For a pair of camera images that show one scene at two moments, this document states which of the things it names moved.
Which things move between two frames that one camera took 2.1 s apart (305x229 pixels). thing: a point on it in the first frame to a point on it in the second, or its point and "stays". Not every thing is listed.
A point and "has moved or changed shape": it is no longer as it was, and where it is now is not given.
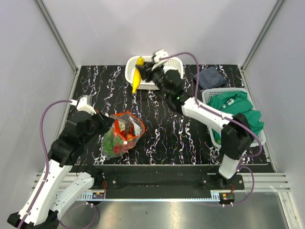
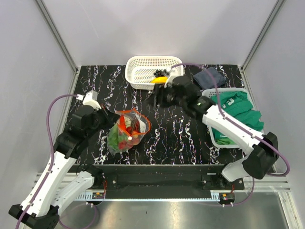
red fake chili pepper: x=117 y=130 to x=122 y=126
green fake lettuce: x=109 y=140 to x=115 y=137
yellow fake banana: x=137 y=75 has moved or changed shape
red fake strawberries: x=119 y=149 to x=132 y=132
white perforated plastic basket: x=175 y=63 stays
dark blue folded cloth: x=210 y=78 stays
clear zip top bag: x=124 y=133 has moved or changed shape
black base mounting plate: x=165 y=182 stays
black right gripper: x=146 y=70 to x=159 y=92
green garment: x=233 y=103 stays
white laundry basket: x=206 y=94 stays
